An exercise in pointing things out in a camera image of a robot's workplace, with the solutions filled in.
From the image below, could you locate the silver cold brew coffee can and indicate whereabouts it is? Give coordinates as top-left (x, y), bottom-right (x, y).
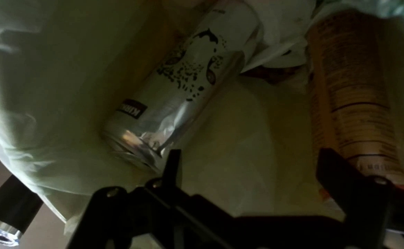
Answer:
top-left (101, 0), bottom-right (262, 176)

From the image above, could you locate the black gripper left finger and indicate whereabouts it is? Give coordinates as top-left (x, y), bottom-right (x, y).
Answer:
top-left (68, 148), bottom-right (241, 249)

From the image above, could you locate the white plastic bin liner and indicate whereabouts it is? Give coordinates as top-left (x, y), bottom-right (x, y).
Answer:
top-left (0, 0), bottom-right (404, 228)

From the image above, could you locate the orange drink can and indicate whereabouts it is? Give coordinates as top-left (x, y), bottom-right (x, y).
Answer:
top-left (303, 8), bottom-right (404, 191)

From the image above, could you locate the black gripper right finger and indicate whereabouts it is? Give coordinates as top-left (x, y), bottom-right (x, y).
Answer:
top-left (316, 147), bottom-right (404, 249)

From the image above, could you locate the crumpled white paper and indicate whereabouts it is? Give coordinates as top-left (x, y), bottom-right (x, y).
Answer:
top-left (238, 0), bottom-right (330, 76)

